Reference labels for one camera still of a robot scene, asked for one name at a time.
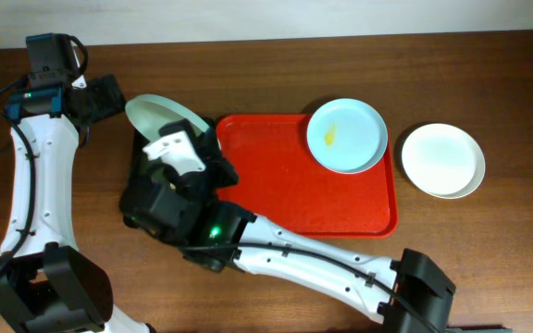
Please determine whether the light blue plate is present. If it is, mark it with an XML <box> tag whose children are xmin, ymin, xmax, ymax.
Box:
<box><xmin>305</xmin><ymin>98</ymin><xmax>389</xmax><ymax>174</ymax></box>

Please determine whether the white plate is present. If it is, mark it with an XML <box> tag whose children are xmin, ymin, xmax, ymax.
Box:
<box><xmin>401</xmin><ymin>123</ymin><xmax>486</xmax><ymax>200</ymax></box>

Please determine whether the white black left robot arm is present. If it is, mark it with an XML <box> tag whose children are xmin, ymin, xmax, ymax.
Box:
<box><xmin>0</xmin><ymin>33</ymin><xmax>151</xmax><ymax>332</ymax></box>

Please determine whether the dark green tray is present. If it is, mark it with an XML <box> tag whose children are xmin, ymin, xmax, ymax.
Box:
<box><xmin>122</xmin><ymin>117</ymin><xmax>217</xmax><ymax>229</ymax></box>

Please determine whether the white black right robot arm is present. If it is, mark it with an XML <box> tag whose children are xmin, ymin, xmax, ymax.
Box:
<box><xmin>119</xmin><ymin>119</ymin><xmax>455</xmax><ymax>332</ymax></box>

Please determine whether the red plastic tray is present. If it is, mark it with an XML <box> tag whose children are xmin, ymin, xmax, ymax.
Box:
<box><xmin>217</xmin><ymin>114</ymin><xmax>399</xmax><ymax>239</ymax></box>

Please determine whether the light green plate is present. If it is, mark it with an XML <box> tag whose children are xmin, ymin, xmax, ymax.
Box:
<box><xmin>125</xmin><ymin>94</ymin><xmax>210</xmax><ymax>142</ymax></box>

